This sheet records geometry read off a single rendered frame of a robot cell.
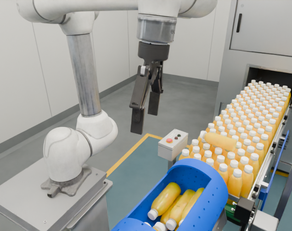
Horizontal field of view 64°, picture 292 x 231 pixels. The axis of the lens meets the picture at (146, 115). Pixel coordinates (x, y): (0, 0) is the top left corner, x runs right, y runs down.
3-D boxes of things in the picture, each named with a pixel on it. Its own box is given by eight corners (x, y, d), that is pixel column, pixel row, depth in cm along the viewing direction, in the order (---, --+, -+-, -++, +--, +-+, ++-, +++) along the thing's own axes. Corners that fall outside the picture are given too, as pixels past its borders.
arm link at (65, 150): (41, 172, 111) (30, 132, 101) (73, 154, 123) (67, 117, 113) (60, 188, 102) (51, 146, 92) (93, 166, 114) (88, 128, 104)
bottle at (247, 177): (249, 201, 124) (257, 174, 116) (236, 200, 125) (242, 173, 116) (246, 191, 131) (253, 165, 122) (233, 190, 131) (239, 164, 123)
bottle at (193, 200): (195, 186, 104) (174, 215, 91) (209, 187, 99) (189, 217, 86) (200, 200, 105) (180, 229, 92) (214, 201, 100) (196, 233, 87)
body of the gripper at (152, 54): (165, 45, 51) (160, 86, 55) (173, 42, 58) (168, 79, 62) (133, 41, 53) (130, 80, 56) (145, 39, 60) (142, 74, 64)
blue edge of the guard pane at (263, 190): (240, 247, 149) (257, 189, 126) (266, 176, 206) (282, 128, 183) (248, 251, 146) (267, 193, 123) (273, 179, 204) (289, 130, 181)
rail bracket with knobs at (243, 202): (228, 217, 116) (232, 202, 111) (233, 207, 121) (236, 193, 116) (249, 227, 111) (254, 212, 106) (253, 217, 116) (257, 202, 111)
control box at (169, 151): (157, 156, 144) (158, 141, 139) (173, 141, 158) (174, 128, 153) (171, 162, 139) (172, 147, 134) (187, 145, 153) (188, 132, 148)
